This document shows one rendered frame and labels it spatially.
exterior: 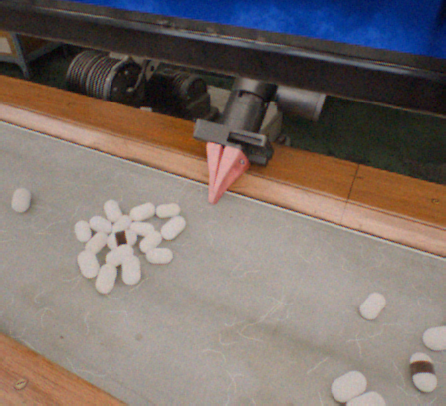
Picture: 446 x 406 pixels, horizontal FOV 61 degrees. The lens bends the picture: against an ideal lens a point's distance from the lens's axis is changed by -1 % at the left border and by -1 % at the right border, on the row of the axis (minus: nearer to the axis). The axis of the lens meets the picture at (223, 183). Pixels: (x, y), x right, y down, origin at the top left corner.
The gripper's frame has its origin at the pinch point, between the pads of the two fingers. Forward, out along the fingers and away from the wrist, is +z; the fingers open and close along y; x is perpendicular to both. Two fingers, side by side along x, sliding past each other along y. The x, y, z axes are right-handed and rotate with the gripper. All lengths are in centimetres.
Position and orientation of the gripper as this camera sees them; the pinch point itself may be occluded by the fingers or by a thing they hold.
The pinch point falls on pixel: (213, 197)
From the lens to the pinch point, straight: 52.2
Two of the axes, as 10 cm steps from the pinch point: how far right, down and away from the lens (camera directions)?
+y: 9.0, 2.8, -3.2
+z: -3.4, 9.3, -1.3
